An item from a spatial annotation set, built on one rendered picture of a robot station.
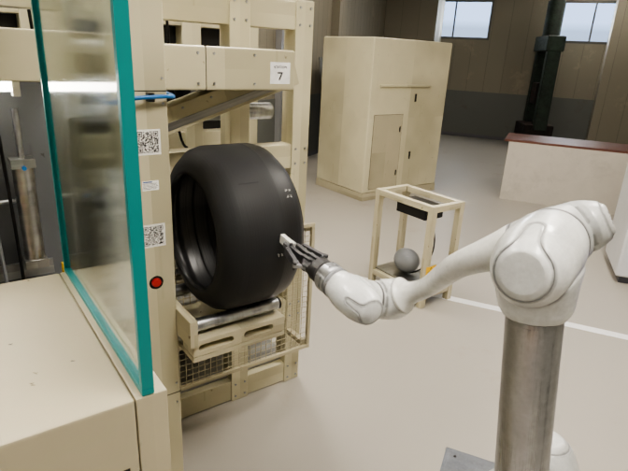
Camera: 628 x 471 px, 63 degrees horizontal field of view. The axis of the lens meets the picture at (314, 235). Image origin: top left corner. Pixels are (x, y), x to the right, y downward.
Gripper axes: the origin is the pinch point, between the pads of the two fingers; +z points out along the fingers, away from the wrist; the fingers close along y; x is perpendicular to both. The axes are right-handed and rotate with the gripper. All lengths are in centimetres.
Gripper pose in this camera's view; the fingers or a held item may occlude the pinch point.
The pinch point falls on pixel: (287, 242)
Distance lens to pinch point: 160.9
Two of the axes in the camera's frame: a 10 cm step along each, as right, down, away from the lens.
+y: -8.1, 1.6, -5.7
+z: -5.7, -4.4, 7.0
